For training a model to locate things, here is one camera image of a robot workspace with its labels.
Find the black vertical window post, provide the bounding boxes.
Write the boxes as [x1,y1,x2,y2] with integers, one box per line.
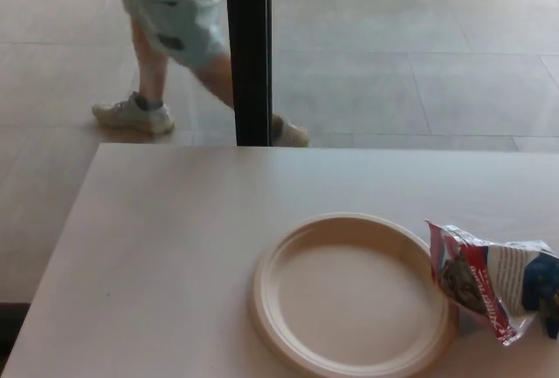
[223,0,275,147]

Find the bare person leg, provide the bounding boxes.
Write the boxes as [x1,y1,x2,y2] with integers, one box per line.
[183,51,239,113]
[129,14,170,111]

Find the round beige paper plate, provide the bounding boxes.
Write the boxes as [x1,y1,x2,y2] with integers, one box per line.
[251,212,459,378]

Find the light grey shorts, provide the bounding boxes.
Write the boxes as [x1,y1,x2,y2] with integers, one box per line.
[111,0,228,69]

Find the white sneaker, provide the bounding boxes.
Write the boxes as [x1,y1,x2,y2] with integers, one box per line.
[91,91,176,135]
[271,113,310,148]

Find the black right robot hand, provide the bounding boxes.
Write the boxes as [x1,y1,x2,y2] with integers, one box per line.
[525,251,559,338]

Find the red white sunflower seed bag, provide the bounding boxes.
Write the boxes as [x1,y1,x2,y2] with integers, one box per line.
[424,219,559,347]

